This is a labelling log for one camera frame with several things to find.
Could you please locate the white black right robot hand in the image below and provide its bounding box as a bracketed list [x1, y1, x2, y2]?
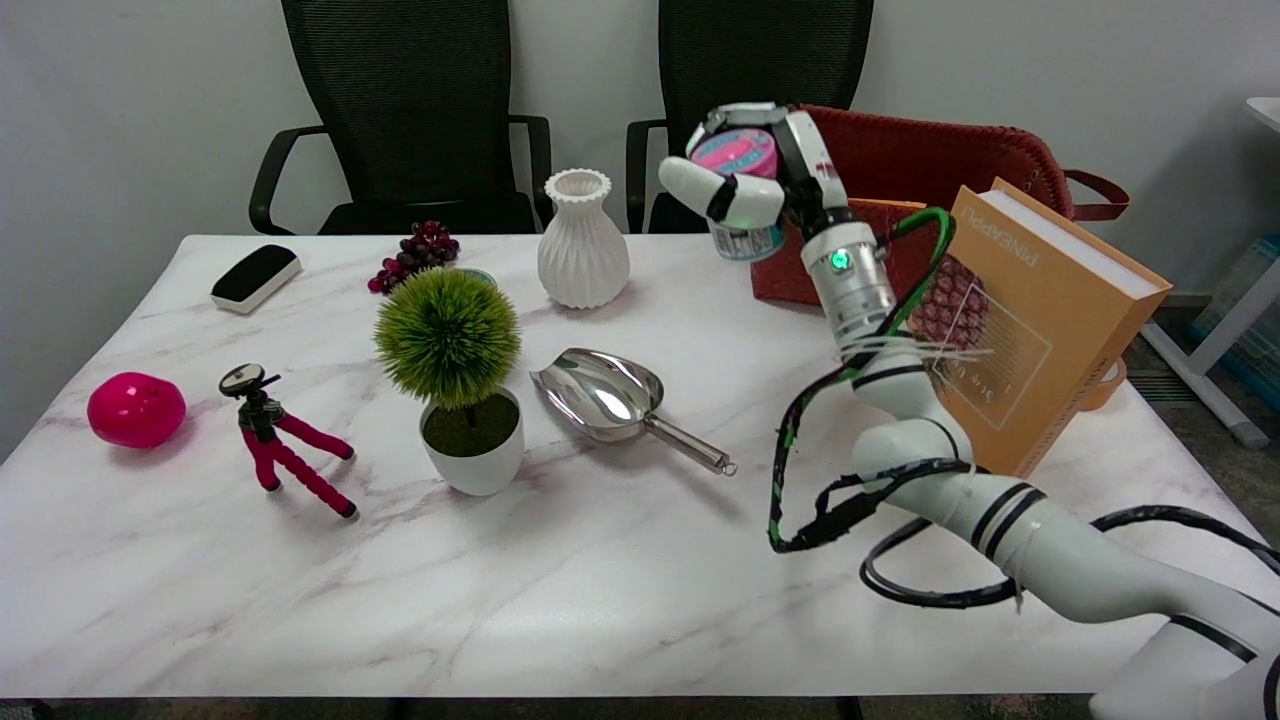
[658, 100, 861, 247]

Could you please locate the pink lid gum jar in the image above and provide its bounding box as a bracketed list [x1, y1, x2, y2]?
[690, 127, 786, 264]

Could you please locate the red woven basket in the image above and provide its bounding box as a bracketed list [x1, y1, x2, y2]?
[750, 103, 1131, 307]

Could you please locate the black mesh office chair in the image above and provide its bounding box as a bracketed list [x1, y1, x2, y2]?
[626, 0, 876, 235]
[248, 0, 554, 237]

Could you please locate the white ribbed ceramic vase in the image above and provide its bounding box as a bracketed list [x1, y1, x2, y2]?
[537, 168, 631, 310]

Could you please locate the orange pineapple book box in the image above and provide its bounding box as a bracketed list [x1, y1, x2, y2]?
[905, 177, 1173, 478]

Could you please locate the shiny metal scoop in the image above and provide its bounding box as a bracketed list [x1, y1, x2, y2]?
[529, 347, 739, 477]

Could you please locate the orange tape roll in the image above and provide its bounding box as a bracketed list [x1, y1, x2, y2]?
[1078, 357, 1128, 412]

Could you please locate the green ball plant white pot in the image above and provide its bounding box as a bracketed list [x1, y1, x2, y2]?
[373, 266, 526, 498]

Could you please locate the dark purple grape bunch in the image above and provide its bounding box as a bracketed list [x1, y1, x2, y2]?
[367, 220, 462, 296]

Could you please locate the white side desk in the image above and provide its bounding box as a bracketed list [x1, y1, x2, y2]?
[1140, 97, 1280, 449]

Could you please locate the black white board eraser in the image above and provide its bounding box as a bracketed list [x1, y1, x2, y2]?
[210, 244, 303, 315]

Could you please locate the pink flexible mini tripod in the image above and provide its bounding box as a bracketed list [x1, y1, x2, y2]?
[218, 362, 359, 520]

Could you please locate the pink plastic ball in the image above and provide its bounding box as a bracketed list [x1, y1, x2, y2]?
[87, 371, 188, 450]

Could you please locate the green black braided cable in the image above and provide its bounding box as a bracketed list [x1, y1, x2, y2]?
[768, 207, 986, 554]

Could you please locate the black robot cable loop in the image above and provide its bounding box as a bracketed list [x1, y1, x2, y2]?
[860, 505, 1280, 611]

